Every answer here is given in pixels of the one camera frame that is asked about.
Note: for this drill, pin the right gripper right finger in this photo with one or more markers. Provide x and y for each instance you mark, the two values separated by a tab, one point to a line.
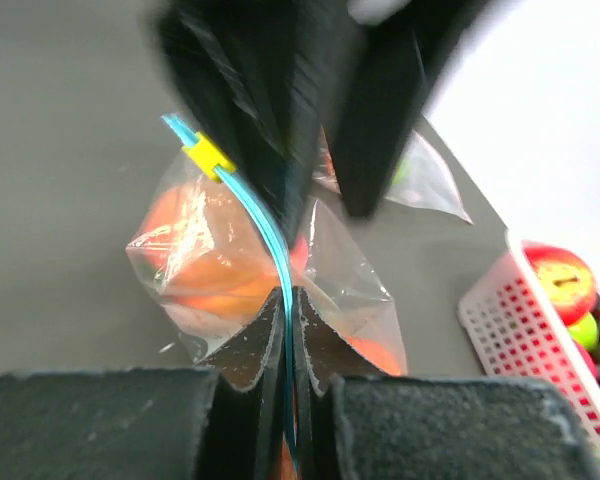
430	425

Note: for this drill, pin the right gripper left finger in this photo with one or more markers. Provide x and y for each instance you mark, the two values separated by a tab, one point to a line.
130	420

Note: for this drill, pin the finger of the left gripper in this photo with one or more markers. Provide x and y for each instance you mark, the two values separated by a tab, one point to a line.
384	74
250	73

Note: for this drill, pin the blue-zip clear bag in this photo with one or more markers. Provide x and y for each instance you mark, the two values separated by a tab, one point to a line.
288	341

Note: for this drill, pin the orange fake pumpkin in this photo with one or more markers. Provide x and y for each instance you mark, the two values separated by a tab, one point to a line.
376	354

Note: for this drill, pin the pink-zip clear bag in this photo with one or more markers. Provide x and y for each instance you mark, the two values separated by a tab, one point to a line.
423	180

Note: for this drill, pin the fake peach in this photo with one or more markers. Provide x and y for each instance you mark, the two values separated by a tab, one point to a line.
205	253

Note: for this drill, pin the green fake apple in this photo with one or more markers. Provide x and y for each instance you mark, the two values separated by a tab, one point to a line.
585	332

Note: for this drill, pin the red fake apple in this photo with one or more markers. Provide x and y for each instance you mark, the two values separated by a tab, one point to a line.
566	279

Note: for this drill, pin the white plastic basket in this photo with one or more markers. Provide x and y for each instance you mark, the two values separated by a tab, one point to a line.
516	332

